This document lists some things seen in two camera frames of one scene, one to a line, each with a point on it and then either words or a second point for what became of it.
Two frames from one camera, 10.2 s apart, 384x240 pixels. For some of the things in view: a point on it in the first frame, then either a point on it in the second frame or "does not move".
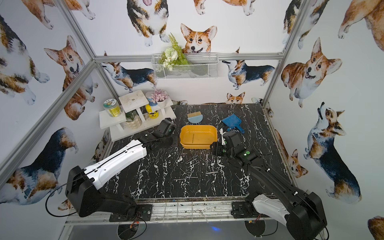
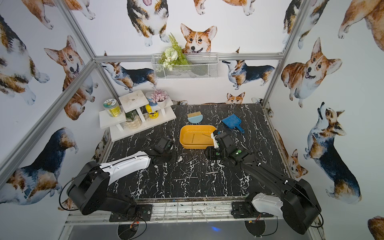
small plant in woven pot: (133, 120) does not move
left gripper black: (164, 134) to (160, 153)
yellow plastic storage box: (199, 137) does not move
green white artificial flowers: (173, 55) does not move
